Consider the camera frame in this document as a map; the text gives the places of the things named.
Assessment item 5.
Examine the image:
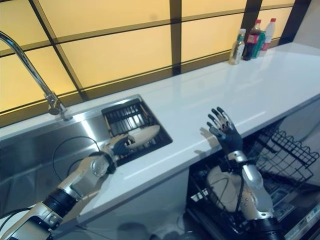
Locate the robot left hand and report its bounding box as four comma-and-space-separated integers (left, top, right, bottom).
108, 133, 137, 161

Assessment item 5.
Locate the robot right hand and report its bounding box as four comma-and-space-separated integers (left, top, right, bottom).
207, 106, 244, 154

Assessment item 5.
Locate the cream oval plate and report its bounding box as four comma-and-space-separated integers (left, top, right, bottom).
124, 125, 161, 148

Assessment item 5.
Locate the cream plate in dishwasher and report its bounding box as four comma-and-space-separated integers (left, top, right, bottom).
205, 164, 245, 213

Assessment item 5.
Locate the open dishwasher door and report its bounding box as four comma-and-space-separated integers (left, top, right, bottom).
264, 184, 320, 240

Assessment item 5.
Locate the black dish drying rack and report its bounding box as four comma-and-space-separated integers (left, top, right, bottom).
101, 98, 173, 166

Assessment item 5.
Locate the stainless steel sink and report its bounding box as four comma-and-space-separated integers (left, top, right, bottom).
0, 94, 174, 218

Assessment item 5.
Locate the yellowish clear bottle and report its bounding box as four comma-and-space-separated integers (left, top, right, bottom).
229, 28, 247, 66

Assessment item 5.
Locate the dark cola bottle red cap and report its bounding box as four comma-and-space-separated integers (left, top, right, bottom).
242, 19, 262, 61

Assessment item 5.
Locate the white bottle red cap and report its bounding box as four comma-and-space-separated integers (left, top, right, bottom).
262, 17, 277, 51

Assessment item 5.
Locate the chrome gooseneck faucet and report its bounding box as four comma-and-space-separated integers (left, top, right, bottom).
0, 31, 73, 121

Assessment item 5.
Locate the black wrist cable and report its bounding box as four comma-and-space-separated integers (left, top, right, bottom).
51, 136, 106, 187

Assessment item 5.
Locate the black wire dishwasher rack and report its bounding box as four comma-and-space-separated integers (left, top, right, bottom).
253, 126, 315, 187

